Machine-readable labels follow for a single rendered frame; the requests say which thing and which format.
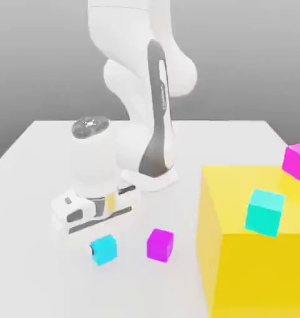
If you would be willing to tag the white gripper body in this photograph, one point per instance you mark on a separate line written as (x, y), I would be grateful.
(100, 224)

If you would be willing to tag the small cyan cube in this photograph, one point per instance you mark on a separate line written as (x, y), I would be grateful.
(105, 249)

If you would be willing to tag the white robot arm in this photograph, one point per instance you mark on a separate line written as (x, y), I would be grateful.
(139, 104)

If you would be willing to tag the small magenta cube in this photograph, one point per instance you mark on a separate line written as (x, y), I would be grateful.
(159, 246)
(297, 161)

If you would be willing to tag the small turquoise cube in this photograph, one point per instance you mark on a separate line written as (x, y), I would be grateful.
(262, 215)

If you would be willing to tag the large yellow box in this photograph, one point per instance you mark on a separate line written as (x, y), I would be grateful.
(254, 273)

